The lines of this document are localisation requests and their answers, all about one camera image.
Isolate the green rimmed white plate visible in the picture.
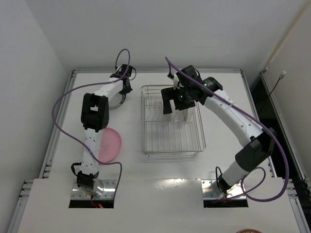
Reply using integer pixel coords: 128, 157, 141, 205
108, 93, 126, 110

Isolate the pink plastic plate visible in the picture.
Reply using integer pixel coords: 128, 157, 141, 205
98, 128, 122, 163

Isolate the white deep bowl plate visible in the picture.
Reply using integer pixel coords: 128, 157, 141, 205
164, 107, 176, 122

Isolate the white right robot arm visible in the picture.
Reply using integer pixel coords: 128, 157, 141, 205
116, 67, 274, 194

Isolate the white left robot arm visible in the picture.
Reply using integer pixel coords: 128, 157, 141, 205
76, 64, 134, 192

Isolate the brown patterned plate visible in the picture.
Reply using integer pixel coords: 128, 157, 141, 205
236, 229, 262, 233

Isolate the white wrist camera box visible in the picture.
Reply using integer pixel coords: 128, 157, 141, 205
167, 72, 175, 87

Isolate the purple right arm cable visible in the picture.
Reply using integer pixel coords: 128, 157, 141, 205
165, 56, 290, 202

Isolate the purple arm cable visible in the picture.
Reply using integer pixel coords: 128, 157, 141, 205
165, 56, 290, 202
52, 49, 131, 199

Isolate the metal wire dish rack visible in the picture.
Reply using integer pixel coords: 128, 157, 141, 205
141, 85, 206, 160

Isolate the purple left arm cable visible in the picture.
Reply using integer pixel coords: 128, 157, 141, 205
52, 49, 131, 199

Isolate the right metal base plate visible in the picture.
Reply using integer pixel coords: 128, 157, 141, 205
201, 180, 247, 200

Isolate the metal base plate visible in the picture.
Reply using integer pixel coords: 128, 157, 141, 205
201, 180, 247, 200
70, 180, 117, 200

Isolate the black wall cable with plug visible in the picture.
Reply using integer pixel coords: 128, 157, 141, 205
252, 70, 287, 122

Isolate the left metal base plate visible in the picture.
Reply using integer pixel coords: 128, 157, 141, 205
70, 180, 117, 200

